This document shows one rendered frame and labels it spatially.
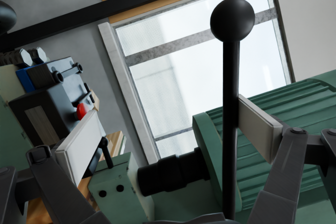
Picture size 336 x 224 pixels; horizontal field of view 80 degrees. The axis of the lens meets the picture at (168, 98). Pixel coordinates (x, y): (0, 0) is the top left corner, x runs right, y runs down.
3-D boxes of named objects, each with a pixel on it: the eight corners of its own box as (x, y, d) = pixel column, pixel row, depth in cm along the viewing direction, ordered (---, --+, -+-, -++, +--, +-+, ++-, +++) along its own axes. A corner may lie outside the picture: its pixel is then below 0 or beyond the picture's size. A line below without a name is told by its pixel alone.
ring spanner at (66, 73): (77, 62, 36) (79, 61, 36) (82, 72, 36) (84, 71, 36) (49, 72, 26) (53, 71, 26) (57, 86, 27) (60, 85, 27)
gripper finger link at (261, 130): (272, 126, 13) (284, 124, 13) (233, 93, 19) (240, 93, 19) (269, 166, 14) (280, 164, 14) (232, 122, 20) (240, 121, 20)
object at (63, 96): (48, 61, 34) (79, 51, 34) (77, 118, 38) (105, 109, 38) (-11, 78, 22) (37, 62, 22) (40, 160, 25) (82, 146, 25)
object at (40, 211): (63, 152, 40) (99, 141, 40) (67, 159, 41) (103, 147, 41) (10, 225, 25) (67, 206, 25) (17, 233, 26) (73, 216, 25)
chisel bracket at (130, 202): (90, 163, 39) (131, 150, 39) (117, 215, 43) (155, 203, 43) (76, 191, 32) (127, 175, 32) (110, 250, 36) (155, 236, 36)
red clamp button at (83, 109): (79, 101, 29) (86, 99, 28) (88, 119, 29) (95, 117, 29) (71, 108, 26) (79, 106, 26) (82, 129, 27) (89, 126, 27)
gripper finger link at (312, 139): (300, 149, 11) (351, 144, 11) (257, 114, 16) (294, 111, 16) (297, 171, 12) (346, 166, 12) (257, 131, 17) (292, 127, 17)
